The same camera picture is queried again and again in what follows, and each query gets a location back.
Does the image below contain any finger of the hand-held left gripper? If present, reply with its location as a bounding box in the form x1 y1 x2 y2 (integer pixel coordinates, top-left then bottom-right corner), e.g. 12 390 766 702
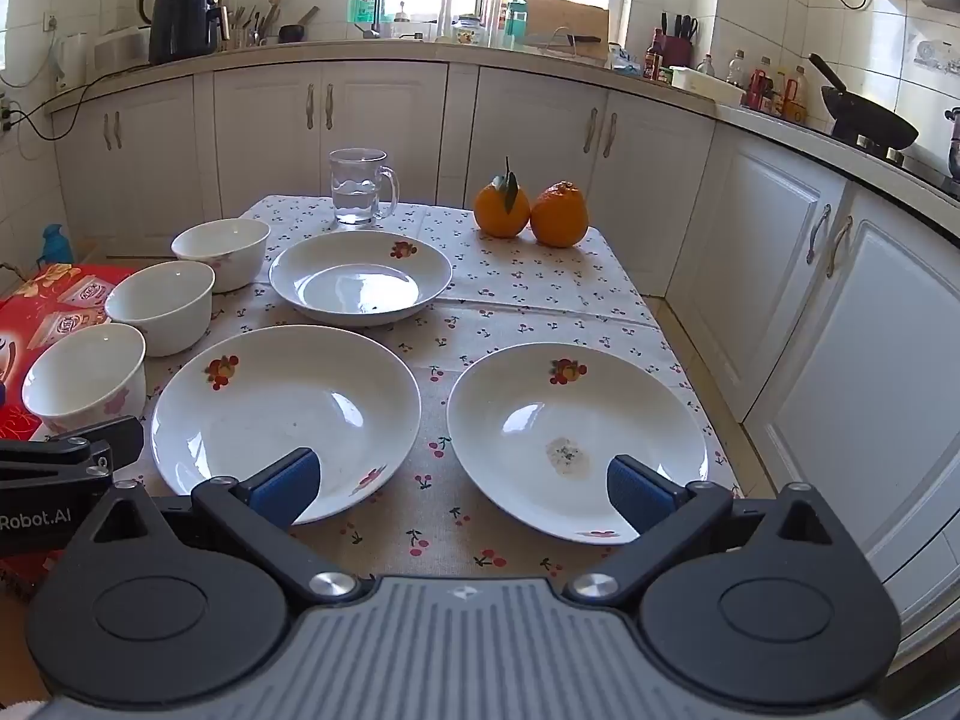
0 416 145 493

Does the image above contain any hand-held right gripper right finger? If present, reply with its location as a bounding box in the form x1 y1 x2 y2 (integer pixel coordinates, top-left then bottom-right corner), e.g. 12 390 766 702
566 455 852 605

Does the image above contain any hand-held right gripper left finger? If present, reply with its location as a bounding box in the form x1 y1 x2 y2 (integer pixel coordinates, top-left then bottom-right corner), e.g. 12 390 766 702
71 448 368 605

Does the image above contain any white floral bowl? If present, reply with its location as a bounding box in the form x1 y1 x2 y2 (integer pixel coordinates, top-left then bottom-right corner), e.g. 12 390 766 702
104 261 216 358
22 323 147 437
171 218 271 293

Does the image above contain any stained white floral plate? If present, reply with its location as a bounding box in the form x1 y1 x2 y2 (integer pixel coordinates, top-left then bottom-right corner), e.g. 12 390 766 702
447 343 709 545

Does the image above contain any red printed gift box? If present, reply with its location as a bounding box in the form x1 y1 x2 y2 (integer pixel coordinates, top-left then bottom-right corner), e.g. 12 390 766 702
0 262 140 605

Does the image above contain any blue plastic object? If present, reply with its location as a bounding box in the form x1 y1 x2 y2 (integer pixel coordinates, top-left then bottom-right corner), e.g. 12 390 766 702
41 223 74 267

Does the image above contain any cherry print tablecloth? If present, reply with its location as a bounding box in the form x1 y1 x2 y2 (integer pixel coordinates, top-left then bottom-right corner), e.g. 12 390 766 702
112 195 743 586

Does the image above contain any bumpy orange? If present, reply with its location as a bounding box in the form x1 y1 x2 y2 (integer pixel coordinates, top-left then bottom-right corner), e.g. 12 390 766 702
530 180 590 248

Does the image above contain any glass mug with water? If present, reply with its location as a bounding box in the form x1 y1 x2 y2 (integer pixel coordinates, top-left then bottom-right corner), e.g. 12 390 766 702
328 148 401 227

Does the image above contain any orange with green leaf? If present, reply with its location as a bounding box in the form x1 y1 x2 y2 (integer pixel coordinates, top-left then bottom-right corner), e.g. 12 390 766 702
473 157 532 239

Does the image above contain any white plastic jug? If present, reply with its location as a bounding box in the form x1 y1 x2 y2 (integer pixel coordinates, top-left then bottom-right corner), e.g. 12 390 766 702
58 31 97 89

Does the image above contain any white rice cooker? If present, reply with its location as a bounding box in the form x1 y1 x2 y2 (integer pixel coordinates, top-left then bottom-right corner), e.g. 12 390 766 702
94 25 152 74

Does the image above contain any white plastic container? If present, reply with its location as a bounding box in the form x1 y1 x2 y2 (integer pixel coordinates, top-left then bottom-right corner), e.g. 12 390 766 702
670 66 747 107

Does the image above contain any red label sauce bottle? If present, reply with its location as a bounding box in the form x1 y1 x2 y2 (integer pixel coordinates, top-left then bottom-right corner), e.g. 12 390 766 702
748 56 775 113

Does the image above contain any yellow oil bottle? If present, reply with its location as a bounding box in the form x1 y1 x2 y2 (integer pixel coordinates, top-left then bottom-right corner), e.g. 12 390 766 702
784 65 811 125

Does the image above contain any utensil holder with cutlery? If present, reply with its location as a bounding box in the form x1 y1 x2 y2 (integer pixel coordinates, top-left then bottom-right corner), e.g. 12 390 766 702
225 0 282 50

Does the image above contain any gas stove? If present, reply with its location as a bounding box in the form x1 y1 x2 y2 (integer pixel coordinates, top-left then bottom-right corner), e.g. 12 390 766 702
825 127 960 200

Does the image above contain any blue and white packet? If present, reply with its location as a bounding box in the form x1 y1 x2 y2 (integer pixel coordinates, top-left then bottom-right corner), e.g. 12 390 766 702
606 41 646 76

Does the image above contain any black wok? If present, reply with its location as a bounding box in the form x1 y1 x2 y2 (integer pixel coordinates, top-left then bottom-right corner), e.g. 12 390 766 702
808 52 920 151

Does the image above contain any small black pot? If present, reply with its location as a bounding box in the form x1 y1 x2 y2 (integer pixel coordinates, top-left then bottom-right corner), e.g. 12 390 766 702
279 6 322 44

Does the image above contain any dark red knife block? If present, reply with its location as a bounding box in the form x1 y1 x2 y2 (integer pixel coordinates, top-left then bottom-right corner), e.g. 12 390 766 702
660 13 700 68

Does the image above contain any wooden cutting board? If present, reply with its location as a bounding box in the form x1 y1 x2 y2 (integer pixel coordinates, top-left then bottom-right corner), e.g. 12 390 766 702
519 0 610 59

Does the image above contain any black power cable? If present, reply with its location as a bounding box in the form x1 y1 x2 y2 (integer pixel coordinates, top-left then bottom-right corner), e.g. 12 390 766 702
4 71 102 142

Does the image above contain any wire rack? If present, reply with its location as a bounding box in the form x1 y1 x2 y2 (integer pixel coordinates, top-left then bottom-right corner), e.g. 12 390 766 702
551 26 593 61

